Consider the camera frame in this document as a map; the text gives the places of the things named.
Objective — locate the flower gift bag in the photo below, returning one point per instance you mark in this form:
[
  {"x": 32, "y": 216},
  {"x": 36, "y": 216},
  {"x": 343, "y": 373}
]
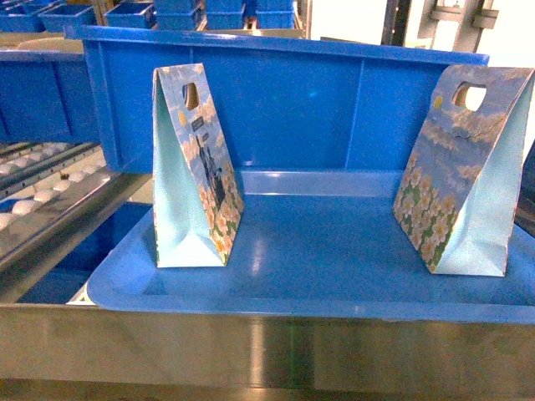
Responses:
[
  {"x": 197, "y": 204},
  {"x": 458, "y": 195}
]

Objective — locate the roller conveyor track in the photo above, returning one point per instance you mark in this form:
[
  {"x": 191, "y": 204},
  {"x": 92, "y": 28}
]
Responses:
[{"x": 43, "y": 186}]

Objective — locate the blue plastic tray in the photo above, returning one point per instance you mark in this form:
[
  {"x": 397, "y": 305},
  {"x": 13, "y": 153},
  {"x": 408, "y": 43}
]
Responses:
[{"x": 316, "y": 244}]

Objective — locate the large blue plastic crate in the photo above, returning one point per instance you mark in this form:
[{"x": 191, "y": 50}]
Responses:
[{"x": 283, "y": 103}]

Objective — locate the blue crate at left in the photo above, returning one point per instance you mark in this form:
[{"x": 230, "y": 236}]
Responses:
[{"x": 46, "y": 96}]

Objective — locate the stainless steel rack rail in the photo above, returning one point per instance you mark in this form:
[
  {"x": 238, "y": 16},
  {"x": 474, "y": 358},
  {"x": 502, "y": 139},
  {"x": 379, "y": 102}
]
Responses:
[{"x": 340, "y": 354}]

